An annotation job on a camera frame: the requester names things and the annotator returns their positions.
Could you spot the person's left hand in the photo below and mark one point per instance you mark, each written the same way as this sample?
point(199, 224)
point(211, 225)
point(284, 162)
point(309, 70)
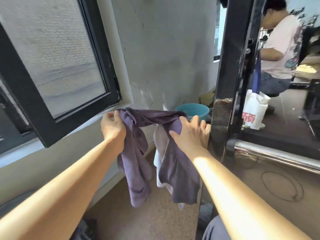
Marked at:
point(112, 128)

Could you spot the person's right hand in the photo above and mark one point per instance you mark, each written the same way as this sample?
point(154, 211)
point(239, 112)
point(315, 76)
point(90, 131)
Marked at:
point(191, 139)

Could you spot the person's left fingers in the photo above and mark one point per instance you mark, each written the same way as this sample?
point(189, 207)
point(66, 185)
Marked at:
point(113, 114)

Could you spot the person's right middle finger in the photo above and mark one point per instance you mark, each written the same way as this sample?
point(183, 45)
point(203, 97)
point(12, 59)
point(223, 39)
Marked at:
point(195, 121)

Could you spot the person's right thumb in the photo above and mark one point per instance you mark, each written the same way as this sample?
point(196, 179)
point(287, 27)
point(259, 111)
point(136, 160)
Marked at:
point(175, 134)

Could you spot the person's right little finger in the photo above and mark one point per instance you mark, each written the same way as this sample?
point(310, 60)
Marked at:
point(208, 131)

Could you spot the purple cloth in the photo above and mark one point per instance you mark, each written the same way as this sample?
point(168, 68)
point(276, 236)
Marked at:
point(136, 157)

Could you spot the person's right forearm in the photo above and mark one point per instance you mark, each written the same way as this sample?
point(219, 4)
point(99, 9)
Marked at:
point(237, 197)

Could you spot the person's left forearm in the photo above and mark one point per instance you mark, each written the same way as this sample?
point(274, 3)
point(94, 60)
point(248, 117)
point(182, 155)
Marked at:
point(65, 187)

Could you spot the teal plastic basin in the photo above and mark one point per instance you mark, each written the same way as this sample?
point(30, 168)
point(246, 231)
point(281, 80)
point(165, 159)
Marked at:
point(193, 111)

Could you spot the white cloth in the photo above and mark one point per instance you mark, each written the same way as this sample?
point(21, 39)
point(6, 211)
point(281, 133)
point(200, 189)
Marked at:
point(160, 139)

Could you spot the yellow-green dustpan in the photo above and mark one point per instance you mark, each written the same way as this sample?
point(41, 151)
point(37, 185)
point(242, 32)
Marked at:
point(207, 97)

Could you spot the white plastic bag red print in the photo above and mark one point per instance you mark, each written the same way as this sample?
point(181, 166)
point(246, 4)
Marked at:
point(255, 109)

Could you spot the chrome steel bar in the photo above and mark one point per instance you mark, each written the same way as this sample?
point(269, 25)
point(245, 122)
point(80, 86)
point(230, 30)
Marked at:
point(277, 154)

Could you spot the black window sash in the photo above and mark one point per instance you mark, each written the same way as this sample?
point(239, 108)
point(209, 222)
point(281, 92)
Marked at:
point(25, 97)

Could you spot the person's grey trouser leg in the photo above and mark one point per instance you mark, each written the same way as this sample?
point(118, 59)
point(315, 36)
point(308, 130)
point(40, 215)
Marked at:
point(215, 229)

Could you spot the black chair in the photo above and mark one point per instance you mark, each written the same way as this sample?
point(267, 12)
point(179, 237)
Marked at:
point(311, 107)

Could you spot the person's dark shoe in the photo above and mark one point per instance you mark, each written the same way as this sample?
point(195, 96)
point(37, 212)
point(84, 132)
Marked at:
point(86, 231)

